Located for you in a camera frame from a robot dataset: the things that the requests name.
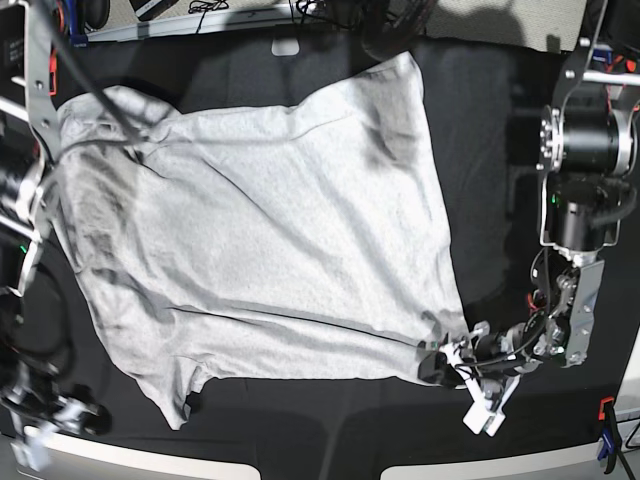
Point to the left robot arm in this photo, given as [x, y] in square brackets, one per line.
[589, 145]

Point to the black table cloth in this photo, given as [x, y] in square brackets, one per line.
[483, 103]

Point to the grey t-shirt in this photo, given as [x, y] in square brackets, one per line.
[303, 242]

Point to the orange blue clamp bottom right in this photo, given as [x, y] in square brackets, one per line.
[609, 435]

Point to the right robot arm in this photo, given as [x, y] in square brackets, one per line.
[30, 39]

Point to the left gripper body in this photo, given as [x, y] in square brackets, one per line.
[483, 354]

